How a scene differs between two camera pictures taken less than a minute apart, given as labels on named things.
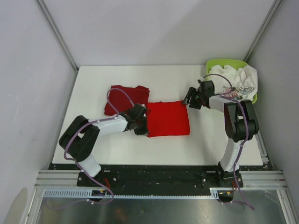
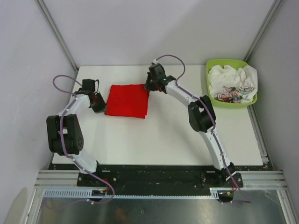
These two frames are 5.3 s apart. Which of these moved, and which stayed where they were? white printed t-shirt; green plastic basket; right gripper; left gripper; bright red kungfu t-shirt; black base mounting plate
Moved: bright red kungfu t-shirt; right gripper; left gripper
Stayed: black base mounting plate; white printed t-shirt; green plastic basket
